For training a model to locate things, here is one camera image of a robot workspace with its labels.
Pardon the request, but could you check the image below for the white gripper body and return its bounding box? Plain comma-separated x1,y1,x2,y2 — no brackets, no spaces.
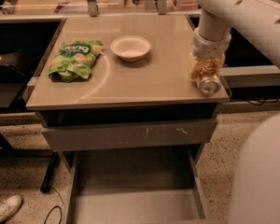
191,29,231,59

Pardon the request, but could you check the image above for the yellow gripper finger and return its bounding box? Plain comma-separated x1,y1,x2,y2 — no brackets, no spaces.
215,54,225,75
189,52,202,79

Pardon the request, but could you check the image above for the orange soda can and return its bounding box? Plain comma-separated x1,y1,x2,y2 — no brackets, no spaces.
195,60,221,95

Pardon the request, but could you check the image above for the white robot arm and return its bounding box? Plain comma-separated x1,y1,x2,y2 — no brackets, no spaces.
192,0,280,224

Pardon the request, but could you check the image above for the grey top drawer front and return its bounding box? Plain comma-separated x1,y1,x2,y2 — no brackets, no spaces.
42,119,217,152

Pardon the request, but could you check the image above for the grey drawer cabinet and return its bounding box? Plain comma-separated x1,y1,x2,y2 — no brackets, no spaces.
25,14,233,154

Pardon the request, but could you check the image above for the open middle drawer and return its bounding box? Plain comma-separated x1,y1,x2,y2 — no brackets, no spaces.
63,147,209,224

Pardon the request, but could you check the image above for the white paper bowl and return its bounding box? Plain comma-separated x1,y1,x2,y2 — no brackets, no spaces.
110,35,151,62

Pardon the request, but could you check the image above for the green snack bag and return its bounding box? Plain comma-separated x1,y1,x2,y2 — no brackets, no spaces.
49,40,104,82

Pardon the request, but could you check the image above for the black desk leg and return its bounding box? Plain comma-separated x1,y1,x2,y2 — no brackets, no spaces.
40,152,59,193

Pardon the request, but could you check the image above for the white shoe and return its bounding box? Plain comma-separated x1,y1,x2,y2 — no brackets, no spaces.
0,194,23,224

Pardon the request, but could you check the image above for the black floor cable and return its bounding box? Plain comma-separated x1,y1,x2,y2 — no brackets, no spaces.
42,186,65,224

